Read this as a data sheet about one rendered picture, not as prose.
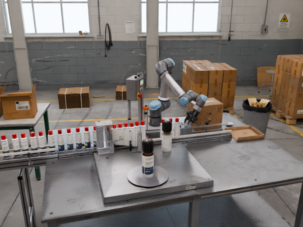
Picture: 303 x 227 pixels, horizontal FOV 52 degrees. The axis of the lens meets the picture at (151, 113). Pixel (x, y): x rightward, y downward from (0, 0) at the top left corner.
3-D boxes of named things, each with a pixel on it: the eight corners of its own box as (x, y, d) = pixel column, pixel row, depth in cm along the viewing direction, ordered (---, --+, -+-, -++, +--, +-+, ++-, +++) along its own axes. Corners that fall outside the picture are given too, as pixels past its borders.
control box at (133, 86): (126, 100, 277) (126, 79, 270) (133, 94, 292) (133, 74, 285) (136, 101, 273) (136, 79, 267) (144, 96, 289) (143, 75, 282)
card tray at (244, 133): (237, 141, 302) (237, 137, 301) (224, 131, 326) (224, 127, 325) (264, 138, 310) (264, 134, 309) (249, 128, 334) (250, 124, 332)
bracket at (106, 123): (96, 126, 256) (96, 125, 256) (94, 122, 266) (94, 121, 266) (112, 125, 260) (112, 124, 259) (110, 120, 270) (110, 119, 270)
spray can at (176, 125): (175, 139, 295) (175, 119, 288) (172, 137, 299) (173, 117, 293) (180, 138, 296) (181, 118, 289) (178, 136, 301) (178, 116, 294)
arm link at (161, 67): (154, 61, 284) (189, 101, 276) (161, 58, 292) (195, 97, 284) (148, 69, 292) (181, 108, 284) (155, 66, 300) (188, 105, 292)
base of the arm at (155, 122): (149, 127, 310) (148, 118, 306) (148, 120, 324) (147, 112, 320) (163, 126, 311) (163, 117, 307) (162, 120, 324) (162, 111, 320)
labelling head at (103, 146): (98, 154, 264) (96, 126, 256) (96, 148, 276) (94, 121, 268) (114, 152, 268) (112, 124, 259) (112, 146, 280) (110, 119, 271)
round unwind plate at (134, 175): (132, 190, 215) (132, 189, 214) (123, 169, 242) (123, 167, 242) (174, 183, 222) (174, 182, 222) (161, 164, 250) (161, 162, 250)
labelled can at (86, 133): (85, 149, 274) (83, 128, 267) (84, 147, 279) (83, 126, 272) (91, 149, 275) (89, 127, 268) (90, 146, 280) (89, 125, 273)
